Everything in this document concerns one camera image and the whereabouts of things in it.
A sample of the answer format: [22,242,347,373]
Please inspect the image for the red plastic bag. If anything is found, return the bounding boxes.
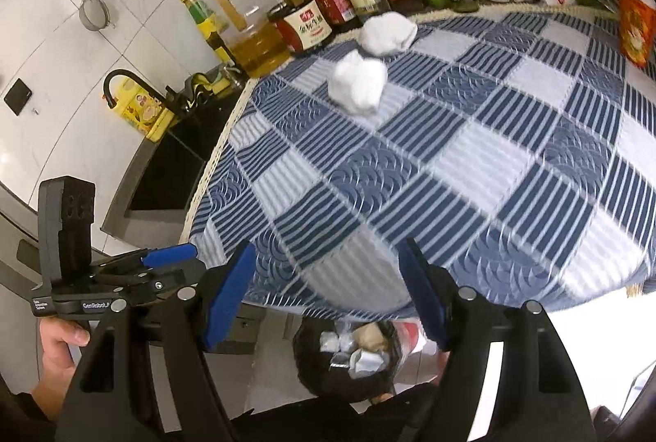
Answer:
[397,319,452,371]

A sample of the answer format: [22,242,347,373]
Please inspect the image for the red orange small packet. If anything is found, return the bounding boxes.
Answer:
[615,0,656,68]

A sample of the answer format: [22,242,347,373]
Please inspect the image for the person's left forearm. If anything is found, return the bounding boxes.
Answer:
[0,385,57,442]

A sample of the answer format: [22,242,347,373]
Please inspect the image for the crumpled brown paper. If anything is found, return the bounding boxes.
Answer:
[353,323,393,353]

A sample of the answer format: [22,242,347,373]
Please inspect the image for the dark soy sauce jug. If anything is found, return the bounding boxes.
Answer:
[264,0,334,58]

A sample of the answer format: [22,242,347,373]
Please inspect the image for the black lined trash bin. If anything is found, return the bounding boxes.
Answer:
[292,316,411,404]

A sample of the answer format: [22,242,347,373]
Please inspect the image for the metal mesh strainer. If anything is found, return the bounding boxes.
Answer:
[66,0,116,32]

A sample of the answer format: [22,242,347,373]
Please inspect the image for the person's left hand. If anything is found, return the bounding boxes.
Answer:
[32,320,93,405]

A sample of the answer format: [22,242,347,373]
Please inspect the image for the yellow dish soap bottle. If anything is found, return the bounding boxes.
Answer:
[110,78,175,143]

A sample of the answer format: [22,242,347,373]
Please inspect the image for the blue white patterned tablecloth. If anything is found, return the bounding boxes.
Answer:
[179,9,656,325]

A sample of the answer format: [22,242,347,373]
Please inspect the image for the yellow black cloth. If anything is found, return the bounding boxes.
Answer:
[177,65,241,115]

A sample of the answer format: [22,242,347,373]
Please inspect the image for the black kitchen sink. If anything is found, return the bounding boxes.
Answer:
[100,88,247,243]

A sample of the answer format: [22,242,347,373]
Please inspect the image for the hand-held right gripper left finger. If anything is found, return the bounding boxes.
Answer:
[54,241,257,442]

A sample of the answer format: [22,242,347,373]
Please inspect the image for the black wall socket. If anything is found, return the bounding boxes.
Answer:
[3,79,33,116]

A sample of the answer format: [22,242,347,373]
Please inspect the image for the silver foil bag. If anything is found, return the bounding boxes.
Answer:
[328,347,386,380]

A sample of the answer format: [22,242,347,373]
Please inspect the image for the large yellow oil jug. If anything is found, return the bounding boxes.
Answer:
[207,0,293,79]

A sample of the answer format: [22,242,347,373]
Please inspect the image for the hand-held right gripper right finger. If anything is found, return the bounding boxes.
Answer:
[399,239,598,442]

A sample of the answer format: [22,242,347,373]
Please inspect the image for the white paper towel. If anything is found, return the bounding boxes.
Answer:
[357,11,418,57]

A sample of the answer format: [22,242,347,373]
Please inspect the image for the white plastic bag ball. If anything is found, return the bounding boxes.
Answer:
[328,50,389,116]

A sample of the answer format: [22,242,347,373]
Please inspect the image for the green bottle yellow cap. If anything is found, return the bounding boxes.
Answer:
[179,0,241,68]

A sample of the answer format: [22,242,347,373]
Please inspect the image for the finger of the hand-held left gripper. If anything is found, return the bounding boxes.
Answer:
[96,262,206,303]
[91,243,198,275]

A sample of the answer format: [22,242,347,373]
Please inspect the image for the black faucet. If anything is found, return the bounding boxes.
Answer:
[102,69,178,115]

